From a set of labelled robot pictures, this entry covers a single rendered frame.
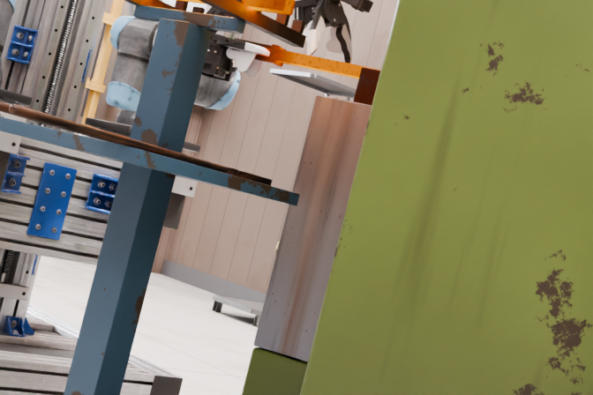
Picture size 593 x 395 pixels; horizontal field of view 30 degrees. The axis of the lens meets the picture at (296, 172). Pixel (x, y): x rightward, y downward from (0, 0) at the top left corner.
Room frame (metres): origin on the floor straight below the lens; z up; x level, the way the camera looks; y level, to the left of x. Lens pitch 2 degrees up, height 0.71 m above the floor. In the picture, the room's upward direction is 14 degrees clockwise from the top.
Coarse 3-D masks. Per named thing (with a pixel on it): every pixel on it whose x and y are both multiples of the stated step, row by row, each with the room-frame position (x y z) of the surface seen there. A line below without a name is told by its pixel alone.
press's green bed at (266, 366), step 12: (252, 360) 1.90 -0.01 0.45; (264, 360) 1.89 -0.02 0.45; (276, 360) 1.88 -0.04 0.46; (288, 360) 1.87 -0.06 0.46; (300, 360) 1.88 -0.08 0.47; (252, 372) 1.90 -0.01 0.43; (264, 372) 1.89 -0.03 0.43; (276, 372) 1.88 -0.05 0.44; (288, 372) 1.87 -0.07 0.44; (300, 372) 1.86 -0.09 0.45; (252, 384) 1.89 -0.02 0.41; (264, 384) 1.89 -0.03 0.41; (276, 384) 1.88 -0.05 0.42; (288, 384) 1.87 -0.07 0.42; (300, 384) 1.86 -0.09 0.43
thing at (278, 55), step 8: (240, 40) 2.20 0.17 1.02; (272, 48) 2.16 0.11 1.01; (280, 48) 2.17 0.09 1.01; (256, 56) 2.18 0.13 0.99; (264, 56) 2.18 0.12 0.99; (272, 56) 2.16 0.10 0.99; (280, 56) 2.16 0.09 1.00; (288, 56) 2.16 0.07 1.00; (296, 56) 2.15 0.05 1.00; (304, 56) 2.14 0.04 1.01; (312, 56) 2.14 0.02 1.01; (280, 64) 2.19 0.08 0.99; (296, 64) 2.16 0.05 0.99; (304, 64) 2.14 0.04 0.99; (312, 64) 2.13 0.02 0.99; (320, 64) 2.13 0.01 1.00; (328, 64) 2.12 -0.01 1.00; (336, 64) 2.12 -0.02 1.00; (344, 64) 2.11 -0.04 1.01; (352, 64) 2.10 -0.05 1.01; (328, 72) 2.15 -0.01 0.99; (336, 72) 2.12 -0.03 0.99; (344, 72) 2.11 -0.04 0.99; (352, 72) 2.10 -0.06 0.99
